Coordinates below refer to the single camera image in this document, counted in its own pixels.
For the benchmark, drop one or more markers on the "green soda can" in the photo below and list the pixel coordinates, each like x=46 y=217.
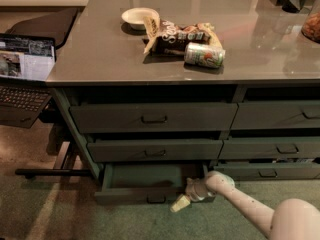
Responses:
x=204 y=55

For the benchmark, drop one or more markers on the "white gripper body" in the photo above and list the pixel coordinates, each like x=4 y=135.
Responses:
x=194 y=191

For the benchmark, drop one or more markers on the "brown snack bag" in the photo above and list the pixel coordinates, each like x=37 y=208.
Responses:
x=165 y=37

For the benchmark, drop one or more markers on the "glass jar with snacks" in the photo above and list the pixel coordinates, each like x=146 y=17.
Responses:
x=311 y=26

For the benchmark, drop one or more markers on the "green drawer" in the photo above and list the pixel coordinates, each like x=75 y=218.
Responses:
x=152 y=150
x=272 y=171
x=153 y=117
x=270 y=148
x=147 y=183
x=277 y=115

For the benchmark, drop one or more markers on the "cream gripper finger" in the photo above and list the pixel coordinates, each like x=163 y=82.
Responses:
x=182 y=202

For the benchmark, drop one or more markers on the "green cabinet frame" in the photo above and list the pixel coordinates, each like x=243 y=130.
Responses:
x=230 y=93

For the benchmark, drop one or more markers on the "white bowl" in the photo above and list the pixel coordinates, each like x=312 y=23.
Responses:
x=135 y=17

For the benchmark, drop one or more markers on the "black laptop stand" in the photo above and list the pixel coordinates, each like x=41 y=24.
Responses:
x=61 y=144

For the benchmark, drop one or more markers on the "black office chair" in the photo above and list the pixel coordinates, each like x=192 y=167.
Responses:
x=56 y=25

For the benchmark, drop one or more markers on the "black laptop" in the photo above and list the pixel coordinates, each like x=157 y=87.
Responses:
x=25 y=63

